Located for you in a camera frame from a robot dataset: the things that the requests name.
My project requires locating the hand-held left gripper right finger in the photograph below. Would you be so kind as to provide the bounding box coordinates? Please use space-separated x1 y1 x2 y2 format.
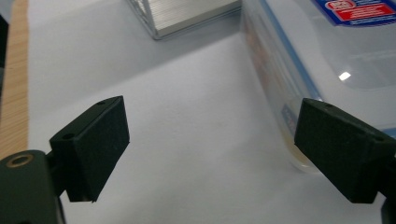
293 97 396 204

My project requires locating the aluminium block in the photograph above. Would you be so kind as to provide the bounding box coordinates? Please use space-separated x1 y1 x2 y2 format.
125 0 243 41

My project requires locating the clear plastic container blue-sealed lid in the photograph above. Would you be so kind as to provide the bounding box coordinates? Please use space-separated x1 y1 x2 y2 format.
240 0 396 175

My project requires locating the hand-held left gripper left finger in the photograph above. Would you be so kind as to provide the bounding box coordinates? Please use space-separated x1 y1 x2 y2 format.
46 95 131 203

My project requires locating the dark thing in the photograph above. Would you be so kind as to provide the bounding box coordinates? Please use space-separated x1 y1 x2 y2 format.
0 13 9 94

